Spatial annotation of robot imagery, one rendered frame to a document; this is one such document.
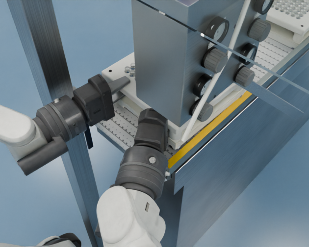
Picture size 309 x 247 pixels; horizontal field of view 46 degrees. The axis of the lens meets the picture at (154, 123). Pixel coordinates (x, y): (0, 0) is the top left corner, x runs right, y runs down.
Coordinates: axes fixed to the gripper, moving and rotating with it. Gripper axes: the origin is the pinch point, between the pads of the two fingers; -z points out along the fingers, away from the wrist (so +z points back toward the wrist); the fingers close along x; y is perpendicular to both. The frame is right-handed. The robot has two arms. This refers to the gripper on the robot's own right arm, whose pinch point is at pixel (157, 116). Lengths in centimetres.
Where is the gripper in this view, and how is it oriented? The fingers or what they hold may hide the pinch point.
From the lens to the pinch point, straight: 76.6
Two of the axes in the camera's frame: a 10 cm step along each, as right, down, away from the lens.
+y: 9.8, 1.5, -1.5
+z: -2.1, 7.7, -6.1
